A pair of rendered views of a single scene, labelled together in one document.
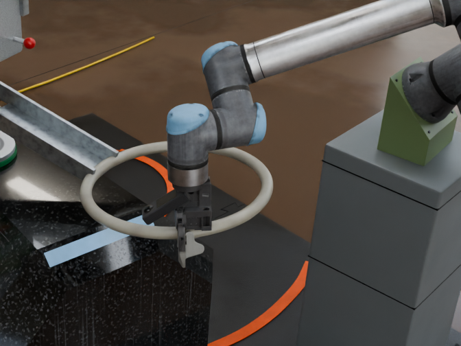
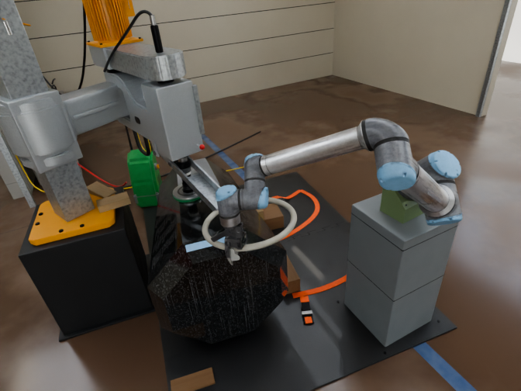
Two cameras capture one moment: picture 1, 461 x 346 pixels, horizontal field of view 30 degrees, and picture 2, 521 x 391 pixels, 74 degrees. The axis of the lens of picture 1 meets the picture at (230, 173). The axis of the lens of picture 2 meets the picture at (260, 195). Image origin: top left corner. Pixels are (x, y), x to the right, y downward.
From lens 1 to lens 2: 89 cm
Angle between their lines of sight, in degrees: 25
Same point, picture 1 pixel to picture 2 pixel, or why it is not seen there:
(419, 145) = (400, 212)
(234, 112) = (249, 192)
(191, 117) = (222, 193)
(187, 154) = (223, 211)
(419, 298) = (396, 295)
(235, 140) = (248, 206)
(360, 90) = not seen: hidden behind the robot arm
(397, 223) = (384, 253)
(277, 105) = not seen: hidden behind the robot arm
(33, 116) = (206, 179)
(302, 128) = not seen: hidden behind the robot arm
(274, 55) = (273, 163)
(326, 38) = (299, 154)
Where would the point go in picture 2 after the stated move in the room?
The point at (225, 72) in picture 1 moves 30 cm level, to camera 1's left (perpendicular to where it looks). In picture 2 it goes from (250, 170) to (192, 160)
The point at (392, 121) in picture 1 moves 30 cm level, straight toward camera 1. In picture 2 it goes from (386, 196) to (362, 225)
